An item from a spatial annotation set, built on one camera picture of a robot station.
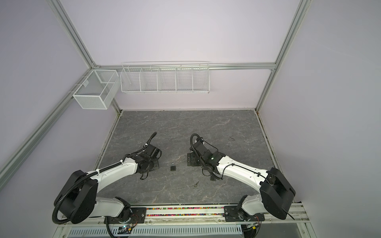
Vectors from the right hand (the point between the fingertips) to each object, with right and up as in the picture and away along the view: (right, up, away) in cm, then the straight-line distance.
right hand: (194, 158), depth 83 cm
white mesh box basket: (-65, +43, +16) cm, 79 cm away
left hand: (-24, -6, +5) cm, 25 cm away
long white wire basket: (-20, +51, +15) cm, 57 cm away
